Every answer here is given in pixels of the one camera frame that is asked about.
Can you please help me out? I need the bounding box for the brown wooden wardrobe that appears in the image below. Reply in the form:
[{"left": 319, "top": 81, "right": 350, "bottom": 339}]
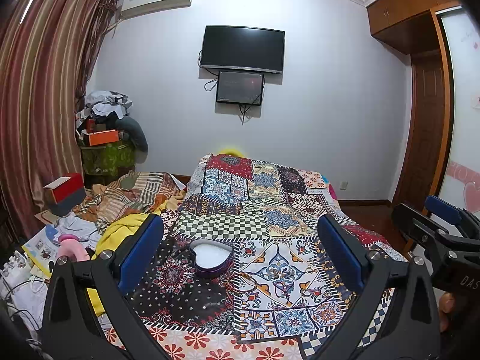
[{"left": 367, "top": 0, "right": 456, "bottom": 55}]

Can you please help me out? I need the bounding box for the dark grey neck pillow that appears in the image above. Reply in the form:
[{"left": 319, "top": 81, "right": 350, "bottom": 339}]
[{"left": 115, "top": 116, "right": 148, "bottom": 153}]

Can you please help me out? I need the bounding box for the yellow fleece blanket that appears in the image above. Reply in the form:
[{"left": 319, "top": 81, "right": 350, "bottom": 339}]
[{"left": 91, "top": 214, "right": 158, "bottom": 295}]

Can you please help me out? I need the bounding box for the pink plush slipper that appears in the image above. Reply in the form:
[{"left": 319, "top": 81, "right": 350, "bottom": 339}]
[{"left": 57, "top": 234, "right": 90, "bottom": 262}]

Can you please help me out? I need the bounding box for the orange shoe box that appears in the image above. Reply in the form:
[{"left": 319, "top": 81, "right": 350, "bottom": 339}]
[{"left": 81, "top": 130, "right": 120, "bottom": 146}]

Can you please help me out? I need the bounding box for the purple heart-shaped tin box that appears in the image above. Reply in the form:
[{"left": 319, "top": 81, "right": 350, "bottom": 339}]
[{"left": 189, "top": 239, "right": 234, "bottom": 279}]

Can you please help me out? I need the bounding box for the right hand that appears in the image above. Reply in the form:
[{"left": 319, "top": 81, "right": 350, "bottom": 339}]
[{"left": 438, "top": 292, "right": 469, "bottom": 332}]

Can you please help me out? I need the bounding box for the illustrated paper booklet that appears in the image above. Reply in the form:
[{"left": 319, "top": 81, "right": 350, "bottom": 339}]
[{"left": 22, "top": 224, "right": 60, "bottom": 278}]

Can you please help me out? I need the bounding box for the striped patterned blanket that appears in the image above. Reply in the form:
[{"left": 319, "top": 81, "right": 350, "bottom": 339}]
[{"left": 72, "top": 171, "right": 185, "bottom": 233}]

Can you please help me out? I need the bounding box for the white sliding wardrobe door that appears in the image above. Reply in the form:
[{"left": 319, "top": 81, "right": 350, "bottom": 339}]
[{"left": 439, "top": 8, "right": 480, "bottom": 215}]

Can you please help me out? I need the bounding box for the colourful patchwork bedspread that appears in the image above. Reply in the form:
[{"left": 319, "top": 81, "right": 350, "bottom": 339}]
[{"left": 127, "top": 154, "right": 401, "bottom": 359}]

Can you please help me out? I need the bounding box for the small black wall monitor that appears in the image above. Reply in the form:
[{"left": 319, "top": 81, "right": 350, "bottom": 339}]
[{"left": 216, "top": 71, "right": 264, "bottom": 106}]

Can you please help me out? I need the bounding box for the green patterned storage bag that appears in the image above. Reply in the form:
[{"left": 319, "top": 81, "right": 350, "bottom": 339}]
[{"left": 80, "top": 141, "right": 135, "bottom": 177}]

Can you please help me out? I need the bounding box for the pile of grey clothes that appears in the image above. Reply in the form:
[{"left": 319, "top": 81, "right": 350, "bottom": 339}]
[{"left": 76, "top": 90, "right": 134, "bottom": 121}]

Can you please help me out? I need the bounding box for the striped red brown curtain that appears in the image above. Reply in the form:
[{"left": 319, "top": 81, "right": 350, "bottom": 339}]
[{"left": 1, "top": 0, "right": 118, "bottom": 239}]

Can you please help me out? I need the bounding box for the red and grey box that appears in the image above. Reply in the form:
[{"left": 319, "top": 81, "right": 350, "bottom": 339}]
[{"left": 43, "top": 173, "right": 86, "bottom": 217}]

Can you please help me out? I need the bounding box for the brown wooden door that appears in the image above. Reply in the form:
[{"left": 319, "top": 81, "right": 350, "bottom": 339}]
[{"left": 393, "top": 50, "right": 445, "bottom": 211}]

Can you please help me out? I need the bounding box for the large black wall television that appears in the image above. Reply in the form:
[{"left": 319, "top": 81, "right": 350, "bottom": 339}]
[{"left": 200, "top": 25, "right": 285, "bottom": 74}]

